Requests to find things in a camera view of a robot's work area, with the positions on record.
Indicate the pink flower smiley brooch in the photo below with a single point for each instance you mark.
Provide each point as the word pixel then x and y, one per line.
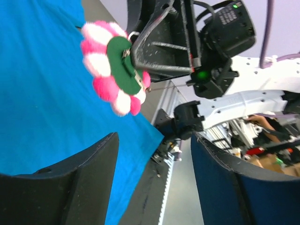
pixel 106 50

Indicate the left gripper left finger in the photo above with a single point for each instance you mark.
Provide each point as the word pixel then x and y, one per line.
pixel 74 191

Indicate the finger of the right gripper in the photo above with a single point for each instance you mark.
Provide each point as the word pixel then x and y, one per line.
pixel 162 53

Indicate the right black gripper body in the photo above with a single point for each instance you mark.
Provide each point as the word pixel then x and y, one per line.
pixel 215 33

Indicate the white slotted cable duct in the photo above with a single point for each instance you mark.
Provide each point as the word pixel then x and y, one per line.
pixel 171 159

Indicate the blue t-shirt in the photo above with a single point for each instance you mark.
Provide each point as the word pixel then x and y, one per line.
pixel 48 108

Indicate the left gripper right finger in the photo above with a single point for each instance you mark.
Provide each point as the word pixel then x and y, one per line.
pixel 235 192

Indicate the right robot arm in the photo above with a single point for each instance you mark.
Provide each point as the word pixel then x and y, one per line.
pixel 259 87

